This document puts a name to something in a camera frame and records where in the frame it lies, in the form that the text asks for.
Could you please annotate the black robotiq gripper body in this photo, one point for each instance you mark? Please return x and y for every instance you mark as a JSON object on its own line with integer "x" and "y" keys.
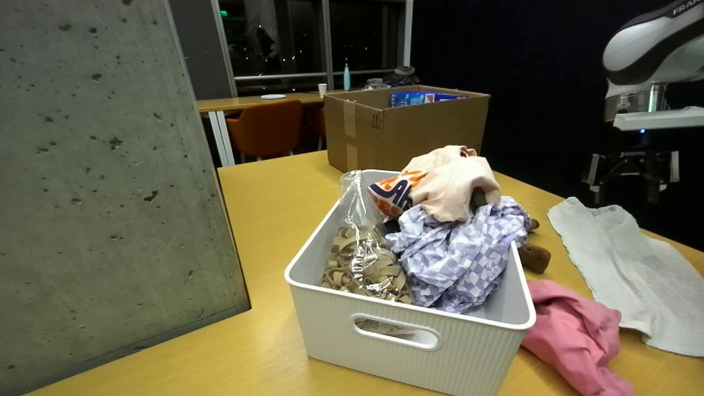
{"x": 638, "y": 155}

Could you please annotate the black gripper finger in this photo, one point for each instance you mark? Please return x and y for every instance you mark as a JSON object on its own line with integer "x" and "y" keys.
{"x": 654, "y": 188}
{"x": 594, "y": 173}

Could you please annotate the white towel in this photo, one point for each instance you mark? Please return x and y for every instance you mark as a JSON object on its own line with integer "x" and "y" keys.
{"x": 629, "y": 272}

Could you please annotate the brown plush moose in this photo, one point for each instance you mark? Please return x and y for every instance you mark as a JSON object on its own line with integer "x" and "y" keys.
{"x": 535, "y": 255}

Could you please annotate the white franka robot arm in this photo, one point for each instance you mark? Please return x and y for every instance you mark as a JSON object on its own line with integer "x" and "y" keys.
{"x": 651, "y": 44}

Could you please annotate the brown cardboard box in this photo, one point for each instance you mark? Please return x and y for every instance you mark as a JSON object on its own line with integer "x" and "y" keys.
{"x": 402, "y": 129}

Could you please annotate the white plastic storage box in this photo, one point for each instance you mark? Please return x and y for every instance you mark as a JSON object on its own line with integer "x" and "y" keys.
{"x": 410, "y": 338}

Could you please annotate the cream cloth with orange print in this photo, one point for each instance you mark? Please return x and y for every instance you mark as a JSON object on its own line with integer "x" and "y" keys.
{"x": 443, "y": 184}

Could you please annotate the purple checkered cloth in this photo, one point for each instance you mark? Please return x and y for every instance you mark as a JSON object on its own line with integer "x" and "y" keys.
{"x": 454, "y": 255}

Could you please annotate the pink cloth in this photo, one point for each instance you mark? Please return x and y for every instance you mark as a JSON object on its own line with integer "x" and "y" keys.
{"x": 574, "y": 338}

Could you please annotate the blue package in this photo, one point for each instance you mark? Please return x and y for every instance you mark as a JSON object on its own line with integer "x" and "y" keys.
{"x": 419, "y": 97}

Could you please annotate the dark bag pile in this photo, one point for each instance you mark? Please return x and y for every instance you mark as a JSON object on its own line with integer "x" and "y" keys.
{"x": 391, "y": 76}

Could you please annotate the clear bag of brown pieces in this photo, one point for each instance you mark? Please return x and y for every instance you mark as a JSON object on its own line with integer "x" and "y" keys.
{"x": 364, "y": 260}

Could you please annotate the teal bottle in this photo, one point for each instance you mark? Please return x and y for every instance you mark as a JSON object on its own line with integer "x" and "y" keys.
{"x": 345, "y": 78}

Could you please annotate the white paper cup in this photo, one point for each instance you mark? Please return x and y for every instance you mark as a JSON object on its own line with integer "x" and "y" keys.
{"x": 322, "y": 88}

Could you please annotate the flat white paper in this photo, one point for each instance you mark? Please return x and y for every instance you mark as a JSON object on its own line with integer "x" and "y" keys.
{"x": 273, "y": 95}

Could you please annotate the orange chair white legs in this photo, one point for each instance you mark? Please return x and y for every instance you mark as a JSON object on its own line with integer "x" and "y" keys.
{"x": 264, "y": 131}

